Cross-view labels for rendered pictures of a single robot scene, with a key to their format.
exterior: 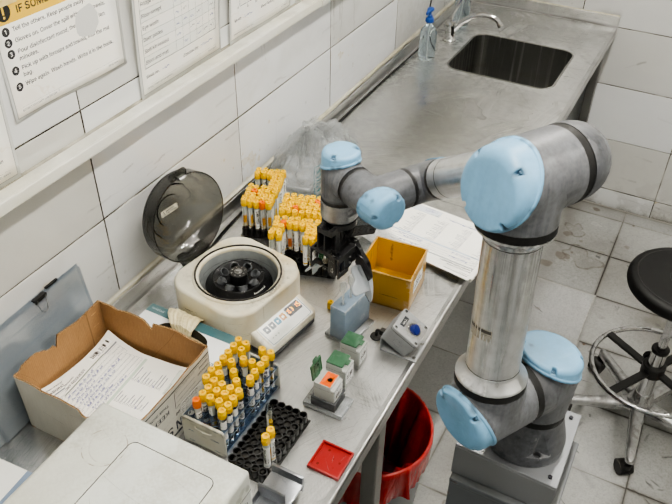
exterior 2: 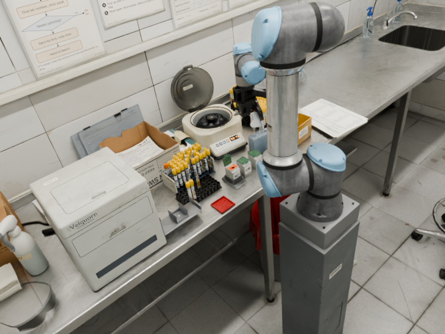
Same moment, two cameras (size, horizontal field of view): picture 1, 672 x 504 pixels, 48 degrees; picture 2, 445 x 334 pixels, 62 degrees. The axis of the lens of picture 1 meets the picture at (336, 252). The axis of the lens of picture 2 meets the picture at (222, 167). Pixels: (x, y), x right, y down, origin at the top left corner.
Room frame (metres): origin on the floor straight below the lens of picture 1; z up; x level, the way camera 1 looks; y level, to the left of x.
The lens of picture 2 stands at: (-0.02, -0.50, 1.84)
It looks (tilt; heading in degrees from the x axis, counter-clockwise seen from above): 37 degrees down; 28
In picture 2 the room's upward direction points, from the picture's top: 9 degrees counter-clockwise
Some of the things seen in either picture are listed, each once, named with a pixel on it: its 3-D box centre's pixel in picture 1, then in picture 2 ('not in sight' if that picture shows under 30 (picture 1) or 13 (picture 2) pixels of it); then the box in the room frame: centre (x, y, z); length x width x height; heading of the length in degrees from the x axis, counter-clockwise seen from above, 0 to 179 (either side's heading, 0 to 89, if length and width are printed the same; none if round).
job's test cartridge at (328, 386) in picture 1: (328, 389); (232, 173); (1.02, 0.01, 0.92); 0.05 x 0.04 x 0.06; 63
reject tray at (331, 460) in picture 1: (330, 460); (222, 204); (0.88, 0.00, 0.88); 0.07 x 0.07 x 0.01; 63
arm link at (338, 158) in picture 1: (341, 174); (244, 59); (1.20, -0.01, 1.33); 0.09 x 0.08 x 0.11; 34
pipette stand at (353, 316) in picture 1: (350, 313); (260, 143); (1.25, -0.03, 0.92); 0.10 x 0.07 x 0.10; 145
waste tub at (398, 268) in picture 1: (392, 273); (291, 128); (1.39, -0.14, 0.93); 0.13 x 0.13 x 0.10; 68
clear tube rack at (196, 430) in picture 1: (233, 400); (189, 171); (1.00, 0.20, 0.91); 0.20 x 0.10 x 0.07; 153
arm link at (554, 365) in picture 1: (541, 374); (322, 167); (0.89, -0.36, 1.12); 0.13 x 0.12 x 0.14; 124
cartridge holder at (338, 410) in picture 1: (328, 398); (233, 178); (1.02, 0.01, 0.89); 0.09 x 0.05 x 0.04; 63
